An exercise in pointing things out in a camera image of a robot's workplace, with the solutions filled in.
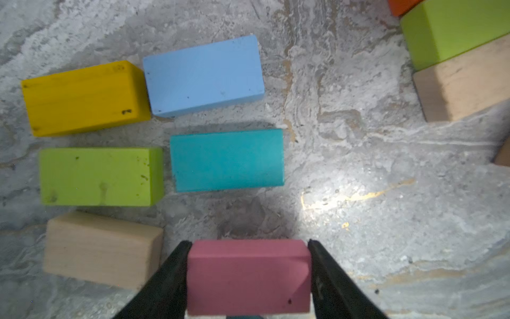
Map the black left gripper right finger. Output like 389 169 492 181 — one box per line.
308 239 387 319

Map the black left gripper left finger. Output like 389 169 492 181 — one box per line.
114 241 192 319

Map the pink square block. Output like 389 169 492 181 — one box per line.
187 239 312 316

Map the natural wood slanted block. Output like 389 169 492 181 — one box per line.
43 211 163 291

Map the lime green block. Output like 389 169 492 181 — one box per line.
39 148 164 207

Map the teal rectangular block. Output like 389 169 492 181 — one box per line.
169 129 284 193

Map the yellow square block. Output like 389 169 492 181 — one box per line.
21 61 151 137

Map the light blue rectangular block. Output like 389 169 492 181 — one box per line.
143 35 265 118

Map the natural wood rectangular block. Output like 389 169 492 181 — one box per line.
413 35 509 122

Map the green square block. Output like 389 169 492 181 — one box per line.
400 0 509 71

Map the orange rectangular block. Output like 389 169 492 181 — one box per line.
387 0 422 17

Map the natural wood triangle block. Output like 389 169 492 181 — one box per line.
493 137 510 167

